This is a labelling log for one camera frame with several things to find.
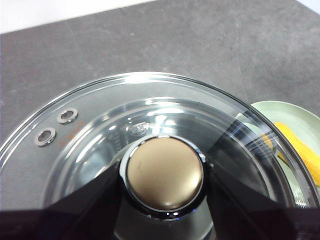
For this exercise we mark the pale green electric steamer pot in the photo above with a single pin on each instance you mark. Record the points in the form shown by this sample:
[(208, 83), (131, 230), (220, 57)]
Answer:
[(100, 150)]

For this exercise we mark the glass lid with gold knob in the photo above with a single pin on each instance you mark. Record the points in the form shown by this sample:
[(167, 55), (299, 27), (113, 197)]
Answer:
[(163, 172)]

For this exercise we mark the pale green round plate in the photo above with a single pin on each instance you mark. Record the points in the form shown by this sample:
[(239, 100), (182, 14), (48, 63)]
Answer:
[(295, 112)]

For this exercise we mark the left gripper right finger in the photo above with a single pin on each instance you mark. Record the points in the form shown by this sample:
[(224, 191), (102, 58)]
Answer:
[(250, 220)]

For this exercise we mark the yellow corn cob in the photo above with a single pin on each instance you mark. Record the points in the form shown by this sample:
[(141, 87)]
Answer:
[(300, 145)]

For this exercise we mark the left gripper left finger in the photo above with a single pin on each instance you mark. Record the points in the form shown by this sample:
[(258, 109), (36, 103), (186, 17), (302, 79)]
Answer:
[(75, 220)]

